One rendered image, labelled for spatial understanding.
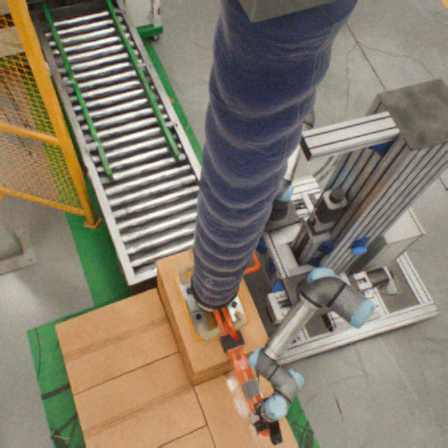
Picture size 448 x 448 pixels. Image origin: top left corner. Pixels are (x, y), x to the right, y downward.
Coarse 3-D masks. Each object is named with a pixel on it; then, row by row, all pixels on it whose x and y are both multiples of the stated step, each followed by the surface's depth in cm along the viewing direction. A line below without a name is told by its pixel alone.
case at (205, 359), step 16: (176, 256) 253; (192, 256) 254; (160, 272) 249; (176, 272) 249; (192, 272) 250; (160, 288) 276; (176, 288) 246; (240, 288) 248; (176, 304) 242; (176, 320) 239; (256, 320) 241; (176, 336) 264; (192, 336) 235; (256, 336) 238; (192, 352) 232; (208, 352) 233; (192, 368) 230; (208, 368) 230; (224, 368) 250; (192, 384) 258
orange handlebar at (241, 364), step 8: (256, 264) 240; (248, 272) 238; (216, 312) 227; (224, 312) 228; (224, 328) 224; (232, 328) 224; (232, 352) 220; (240, 352) 220; (240, 360) 218; (240, 368) 216; (248, 368) 217; (240, 376) 215; (248, 376) 216; (248, 400) 211
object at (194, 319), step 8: (176, 280) 246; (184, 288) 243; (184, 296) 242; (184, 304) 240; (192, 312) 238; (200, 312) 239; (192, 320) 237; (200, 320) 237; (208, 320) 238; (192, 328) 235; (208, 328) 235; (200, 336) 234
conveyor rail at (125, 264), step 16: (32, 16) 370; (48, 48) 358; (48, 64) 372; (64, 96) 339; (80, 128) 329; (80, 144) 323; (96, 176) 313; (96, 192) 307; (112, 224) 298; (128, 272) 285
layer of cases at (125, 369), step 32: (96, 320) 276; (128, 320) 277; (160, 320) 278; (64, 352) 267; (96, 352) 268; (128, 352) 269; (160, 352) 270; (96, 384) 261; (128, 384) 262; (160, 384) 263; (224, 384) 265; (96, 416) 254; (128, 416) 255; (160, 416) 256; (192, 416) 257; (224, 416) 258
